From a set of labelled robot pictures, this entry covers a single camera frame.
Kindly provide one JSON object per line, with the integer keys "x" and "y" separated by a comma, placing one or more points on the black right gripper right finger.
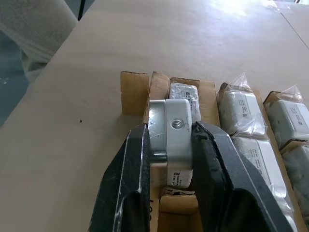
{"x": 231, "y": 183}

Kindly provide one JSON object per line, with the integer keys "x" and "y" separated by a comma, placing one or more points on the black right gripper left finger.
{"x": 120, "y": 183}

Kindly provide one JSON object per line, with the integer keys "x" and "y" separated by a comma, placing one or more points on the silver metal block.
{"x": 173, "y": 137}

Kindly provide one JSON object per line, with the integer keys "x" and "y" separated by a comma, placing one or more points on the cardboard divider tray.
{"x": 135, "y": 94}

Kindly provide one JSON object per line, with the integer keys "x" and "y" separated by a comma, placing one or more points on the silver camera in plastic bag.
{"x": 243, "y": 111}
{"x": 265, "y": 166}
{"x": 184, "y": 96}
{"x": 298, "y": 169}
{"x": 289, "y": 120}

